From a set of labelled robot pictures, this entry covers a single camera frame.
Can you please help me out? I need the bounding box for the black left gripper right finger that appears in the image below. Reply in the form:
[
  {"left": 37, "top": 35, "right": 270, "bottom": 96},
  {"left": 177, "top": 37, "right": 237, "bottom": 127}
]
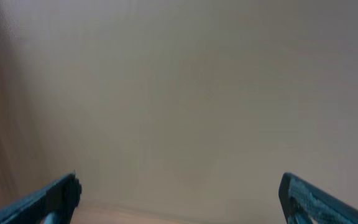
[{"left": 278, "top": 172, "right": 358, "bottom": 224}]

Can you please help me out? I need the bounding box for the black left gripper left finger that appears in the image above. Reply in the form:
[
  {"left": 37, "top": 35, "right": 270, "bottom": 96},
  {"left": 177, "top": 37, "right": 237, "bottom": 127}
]
[{"left": 0, "top": 173, "right": 82, "bottom": 224}]

